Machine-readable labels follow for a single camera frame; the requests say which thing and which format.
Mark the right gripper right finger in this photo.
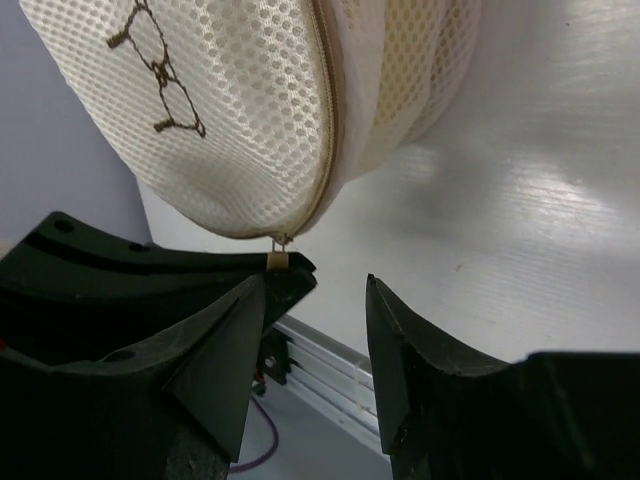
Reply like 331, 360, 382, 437
365, 275, 508, 479

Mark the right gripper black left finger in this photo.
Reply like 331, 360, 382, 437
52, 276, 265, 479

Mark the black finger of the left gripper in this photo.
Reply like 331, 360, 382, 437
1, 212, 317, 365

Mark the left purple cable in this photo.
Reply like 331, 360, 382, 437
227, 394, 280, 476

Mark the aluminium rail frame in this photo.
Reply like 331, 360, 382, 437
258, 316, 382, 454

